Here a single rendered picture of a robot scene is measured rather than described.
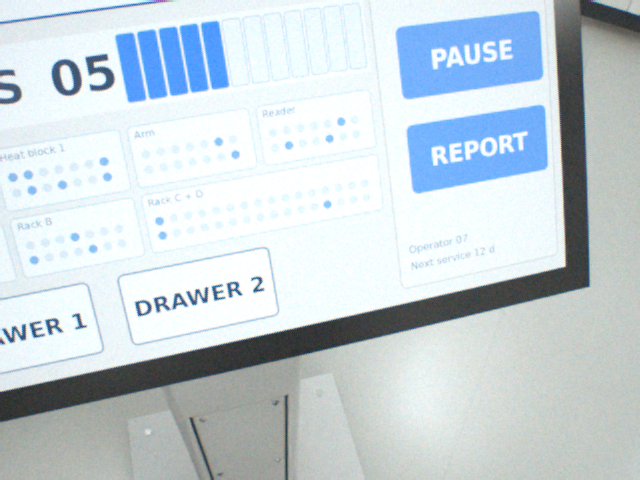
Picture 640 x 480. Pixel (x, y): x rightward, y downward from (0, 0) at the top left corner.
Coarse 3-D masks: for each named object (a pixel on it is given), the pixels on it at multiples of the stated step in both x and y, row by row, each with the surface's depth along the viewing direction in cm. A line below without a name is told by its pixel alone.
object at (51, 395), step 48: (576, 0) 40; (576, 48) 41; (576, 96) 42; (576, 144) 43; (576, 192) 44; (576, 240) 45; (480, 288) 44; (528, 288) 45; (576, 288) 46; (288, 336) 41; (336, 336) 42; (48, 384) 38; (96, 384) 39; (144, 384) 40
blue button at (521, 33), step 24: (432, 24) 39; (456, 24) 39; (480, 24) 39; (504, 24) 40; (528, 24) 40; (408, 48) 39; (432, 48) 39; (456, 48) 39; (480, 48) 40; (504, 48) 40; (528, 48) 40; (408, 72) 39; (432, 72) 39; (456, 72) 40; (480, 72) 40; (504, 72) 40; (528, 72) 41; (408, 96) 39; (432, 96) 40
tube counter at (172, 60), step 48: (336, 0) 37; (48, 48) 34; (96, 48) 35; (144, 48) 35; (192, 48) 36; (240, 48) 36; (288, 48) 37; (336, 48) 38; (96, 96) 35; (144, 96) 36; (192, 96) 36
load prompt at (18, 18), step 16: (0, 0) 33; (16, 0) 33; (32, 0) 33; (48, 0) 33; (64, 0) 34; (80, 0) 34; (96, 0) 34; (112, 0) 34; (128, 0) 34; (144, 0) 35; (160, 0) 35; (176, 0) 35; (0, 16) 33; (16, 16) 33; (32, 16) 33; (48, 16) 34; (64, 16) 34
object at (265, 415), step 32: (192, 384) 67; (224, 384) 69; (256, 384) 71; (288, 384) 73; (320, 384) 139; (160, 416) 133; (192, 416) 73; (224, 416) 76; (256, 416) 79; (288, 416) 82; (320, 416) 135; (160, 448) 129; (192, 448) 83; (224, 448) 86; (256, 448) 89; (288, 448) 93; (320, 448) 130; (352, 448) 131
